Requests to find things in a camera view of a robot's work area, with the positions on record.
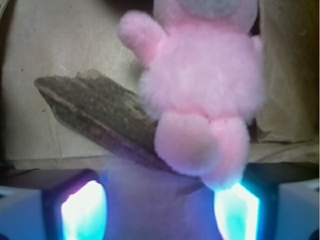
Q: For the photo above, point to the brown bark piece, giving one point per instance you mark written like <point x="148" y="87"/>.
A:
<point x="106" y="113"/>

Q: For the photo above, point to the brown paper bag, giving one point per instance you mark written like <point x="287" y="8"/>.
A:
<point x="40" y="38"/>

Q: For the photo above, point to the pink plush bunny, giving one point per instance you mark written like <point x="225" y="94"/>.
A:
<point x="202" y="82"/>

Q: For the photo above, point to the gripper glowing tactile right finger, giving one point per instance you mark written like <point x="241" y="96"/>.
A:
<point x="271" y="202"/>

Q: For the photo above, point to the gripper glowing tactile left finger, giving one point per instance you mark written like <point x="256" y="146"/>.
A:
<point x="52" y="204"/>

